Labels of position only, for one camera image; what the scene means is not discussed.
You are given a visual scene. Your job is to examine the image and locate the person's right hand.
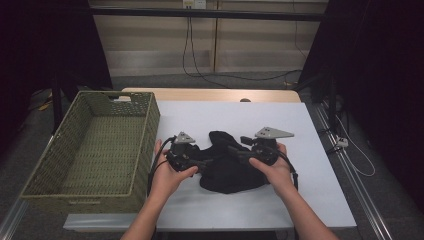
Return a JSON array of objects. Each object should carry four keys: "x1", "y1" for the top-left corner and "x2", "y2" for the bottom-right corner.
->
[{"x1": 248, "y1": 142, "x2": 296, "y2": 198}]

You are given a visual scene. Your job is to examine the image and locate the black power cable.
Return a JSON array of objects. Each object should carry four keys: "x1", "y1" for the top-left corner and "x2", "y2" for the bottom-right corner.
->
[
  {"x1": 189, "y1": 8, "x2": 303, "y2": 82},
  {"x1": 182, "y1": 8, "x2": 231, "y2": 89}
]

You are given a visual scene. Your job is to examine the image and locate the person's left hand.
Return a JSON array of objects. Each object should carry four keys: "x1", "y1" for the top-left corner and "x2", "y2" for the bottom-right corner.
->
[{"x1": 148, "y1": 139, "x2": 199, "y2": 201}]

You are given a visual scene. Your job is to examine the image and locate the black curtain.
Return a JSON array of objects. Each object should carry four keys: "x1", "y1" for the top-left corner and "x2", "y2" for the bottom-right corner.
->
[
  {"x1": 0, "y1": 0, "x2": 113, "y2": 158},
  {"x1": 297, "y1": 0, "x2": 424, "y2": 214}
]

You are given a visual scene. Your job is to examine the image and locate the green woven basket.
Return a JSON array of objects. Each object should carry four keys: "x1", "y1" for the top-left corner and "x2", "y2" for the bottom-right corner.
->
[{"x1": 19, "y1": 90, "x2": 161, "y2": 214}]

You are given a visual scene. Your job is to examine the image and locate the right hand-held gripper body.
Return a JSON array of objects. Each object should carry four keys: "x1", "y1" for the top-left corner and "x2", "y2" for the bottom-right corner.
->
[{"x1": 251, "y1": 126, "x2": 295, "y2": 166}]

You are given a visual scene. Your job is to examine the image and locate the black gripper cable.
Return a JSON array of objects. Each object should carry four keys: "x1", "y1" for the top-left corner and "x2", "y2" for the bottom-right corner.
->
[
  {"x1": 275, "y1": 151, "x2": 300, "y2": 192},
  {"x1": 146, "y1": 134, "x2": 178, "y2": 198}
]

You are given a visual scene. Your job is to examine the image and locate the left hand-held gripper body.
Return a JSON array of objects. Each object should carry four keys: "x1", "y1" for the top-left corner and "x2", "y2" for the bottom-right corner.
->
[{"x1": 165, "y1": 131, "x2": 201, "y2": 173}]

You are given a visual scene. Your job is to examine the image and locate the white cable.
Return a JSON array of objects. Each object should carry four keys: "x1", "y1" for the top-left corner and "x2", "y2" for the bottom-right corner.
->
[{"x1": 334, "y1": 114, "x2": 377, "y2": 178}]

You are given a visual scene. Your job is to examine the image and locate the black tank top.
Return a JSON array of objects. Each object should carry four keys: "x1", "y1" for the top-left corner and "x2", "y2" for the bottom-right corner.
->
[{"x1": 186, "y1": 130, "x2": 271, "y2": 195}]

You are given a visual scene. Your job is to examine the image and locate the thin black cable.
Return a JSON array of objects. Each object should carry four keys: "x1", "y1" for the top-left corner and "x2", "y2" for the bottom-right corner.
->
[{"x1": 292, "y1": 0, "x2": 309, "y2": 62}]

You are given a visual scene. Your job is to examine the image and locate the black metal stand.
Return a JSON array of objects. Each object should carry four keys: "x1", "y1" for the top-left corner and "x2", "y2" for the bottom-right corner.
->
[
  {"x1": 50, "y1": 71, "x2": 65, "y2": 135},
  {"x1": 326, "y1": 74, "x2": 338, "y2": 133}
]

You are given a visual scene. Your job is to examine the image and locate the aluminium rail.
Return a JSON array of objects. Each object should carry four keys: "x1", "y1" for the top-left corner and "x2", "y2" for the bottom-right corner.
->
[
  {"x1": 0, "y1": 198, "x2": 29, "y2": 240},
  {"x1": 314, "y1": 103, "x2": 391, "y2": 240}
]

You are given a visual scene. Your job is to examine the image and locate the white wall socket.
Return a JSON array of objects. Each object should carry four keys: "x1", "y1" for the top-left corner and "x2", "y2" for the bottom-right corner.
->
[{"x1": 182, "y1": 0, "x2": 208, "y2": 10}]

